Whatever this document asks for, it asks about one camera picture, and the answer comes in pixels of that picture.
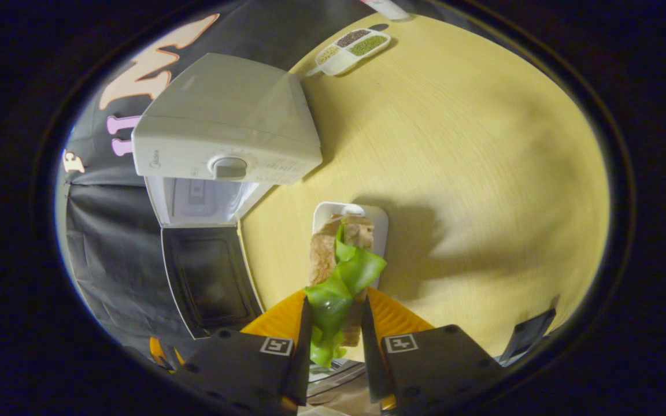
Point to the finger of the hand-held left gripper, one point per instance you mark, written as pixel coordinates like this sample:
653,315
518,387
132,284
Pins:
156,349

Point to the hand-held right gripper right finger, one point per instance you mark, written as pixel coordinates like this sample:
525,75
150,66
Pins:
370,358

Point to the black backdrop cloth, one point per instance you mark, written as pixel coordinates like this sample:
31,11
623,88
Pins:
107,242

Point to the white divided tray of beans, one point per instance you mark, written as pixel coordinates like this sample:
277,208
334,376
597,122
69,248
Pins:
339,63

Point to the white rectangular plate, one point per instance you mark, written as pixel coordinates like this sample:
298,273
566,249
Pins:
324,216

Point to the black chair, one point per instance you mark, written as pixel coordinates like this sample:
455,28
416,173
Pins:
526,338

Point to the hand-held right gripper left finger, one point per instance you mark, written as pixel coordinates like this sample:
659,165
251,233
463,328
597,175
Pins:
301,358

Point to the lettuce sandwich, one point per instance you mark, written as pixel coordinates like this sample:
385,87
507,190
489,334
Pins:
339,277

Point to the white microwave oven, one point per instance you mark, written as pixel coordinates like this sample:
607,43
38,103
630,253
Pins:
223,110

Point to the clear bottle pink label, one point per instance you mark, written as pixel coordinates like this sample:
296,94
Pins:
392,8

